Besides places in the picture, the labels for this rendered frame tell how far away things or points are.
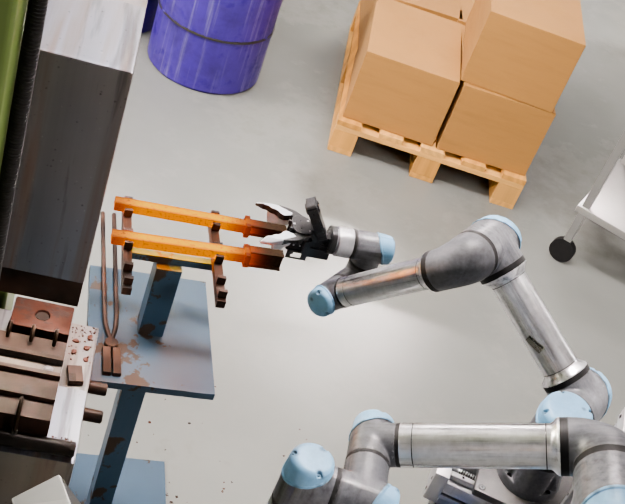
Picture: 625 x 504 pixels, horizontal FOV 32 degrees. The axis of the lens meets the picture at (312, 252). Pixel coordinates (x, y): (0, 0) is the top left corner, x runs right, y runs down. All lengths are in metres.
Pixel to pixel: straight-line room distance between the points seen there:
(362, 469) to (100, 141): 0.67
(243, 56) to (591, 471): 3.61
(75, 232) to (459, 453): 0.72
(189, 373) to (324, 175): 2.36
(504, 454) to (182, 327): 1.12
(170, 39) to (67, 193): 3.43
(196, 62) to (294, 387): 1.86
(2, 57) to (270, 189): 3.41
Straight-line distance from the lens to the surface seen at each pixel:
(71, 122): 1.63
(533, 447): 1.84
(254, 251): 2.55
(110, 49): 1.61
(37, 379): 2.16
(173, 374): 2.60
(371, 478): 1.80
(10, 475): 2.18
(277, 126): 5.07
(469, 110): 4.94
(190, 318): 2.75
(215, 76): 5.09
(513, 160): 5.08
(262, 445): 3.54
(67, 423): 2.20
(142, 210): 2.60
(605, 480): 1.74
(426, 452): 1.85
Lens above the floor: 2.54
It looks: 36 degrees down
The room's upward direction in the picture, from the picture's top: 21 degrees clockwise
